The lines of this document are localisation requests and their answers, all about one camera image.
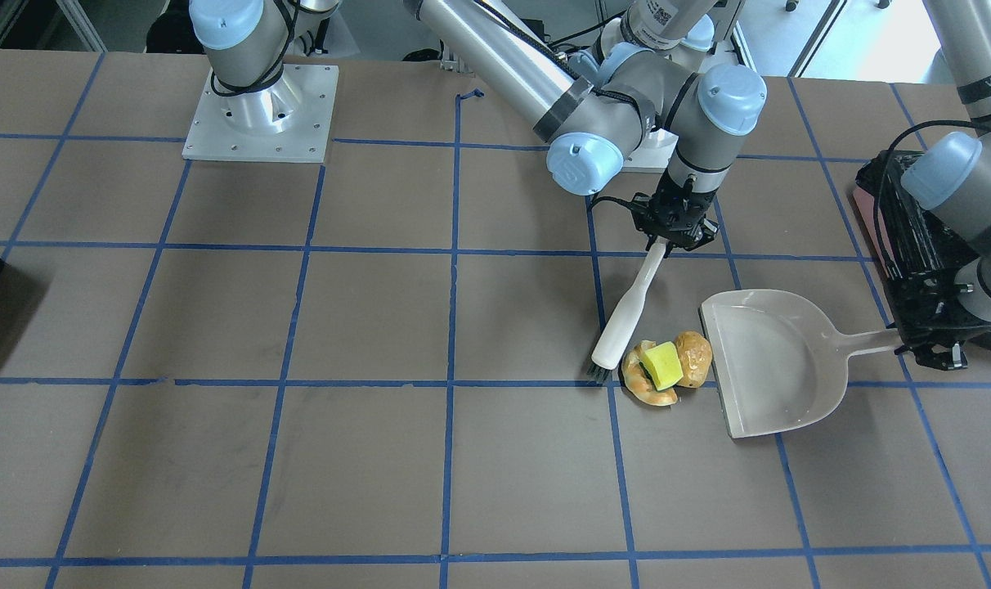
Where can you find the yellow green sponge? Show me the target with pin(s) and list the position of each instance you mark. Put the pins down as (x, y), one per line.
(661, 362)

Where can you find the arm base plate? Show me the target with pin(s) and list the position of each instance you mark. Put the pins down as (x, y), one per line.
(288, 122)
(653, 154)

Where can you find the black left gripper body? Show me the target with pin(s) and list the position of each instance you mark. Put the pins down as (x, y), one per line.
(942, 350)

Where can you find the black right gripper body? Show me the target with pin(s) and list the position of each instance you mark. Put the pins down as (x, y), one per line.
(674, 214)

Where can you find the white plastic dustpan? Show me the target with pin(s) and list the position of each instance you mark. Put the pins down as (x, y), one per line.
(779, 362)

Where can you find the white hand brush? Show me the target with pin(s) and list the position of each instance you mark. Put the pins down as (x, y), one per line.
(615, 338)

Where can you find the pink bin with black bag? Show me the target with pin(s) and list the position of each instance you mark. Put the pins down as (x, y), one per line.
(863, 196)

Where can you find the torn bagel piece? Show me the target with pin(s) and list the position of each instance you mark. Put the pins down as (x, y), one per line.
(638, 382)

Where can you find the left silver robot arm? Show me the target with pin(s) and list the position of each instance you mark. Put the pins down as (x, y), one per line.
(931, 210)

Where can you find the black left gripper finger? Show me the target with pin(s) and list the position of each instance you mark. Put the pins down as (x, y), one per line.
(941, 357)
(922, 339)

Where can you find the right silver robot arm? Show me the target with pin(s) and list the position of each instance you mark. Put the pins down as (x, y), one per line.
(596, 112)

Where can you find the brown bread roll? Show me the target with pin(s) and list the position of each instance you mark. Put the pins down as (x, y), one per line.
(695, 357)

